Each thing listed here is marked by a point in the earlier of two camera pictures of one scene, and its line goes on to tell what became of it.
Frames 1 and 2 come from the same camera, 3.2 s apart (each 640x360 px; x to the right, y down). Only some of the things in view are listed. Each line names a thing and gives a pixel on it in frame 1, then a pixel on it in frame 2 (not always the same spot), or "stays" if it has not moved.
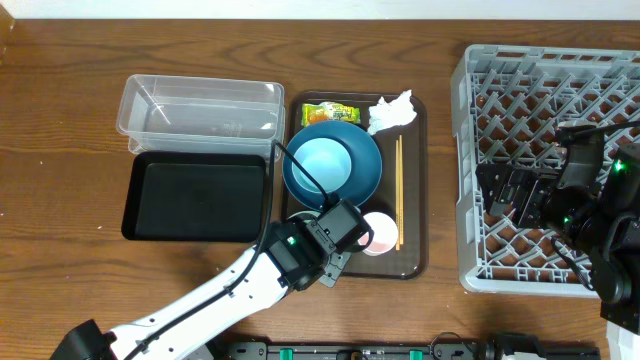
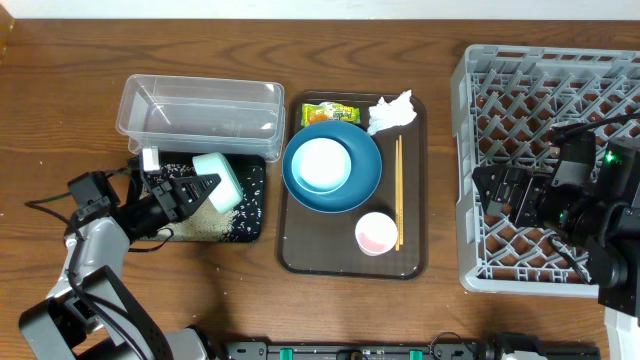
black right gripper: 539,187 stays
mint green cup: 307,213 -> 229,191
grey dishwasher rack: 508,104 stays
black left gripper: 332,280 -> 174,203
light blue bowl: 328,162 stays
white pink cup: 385,232 stays
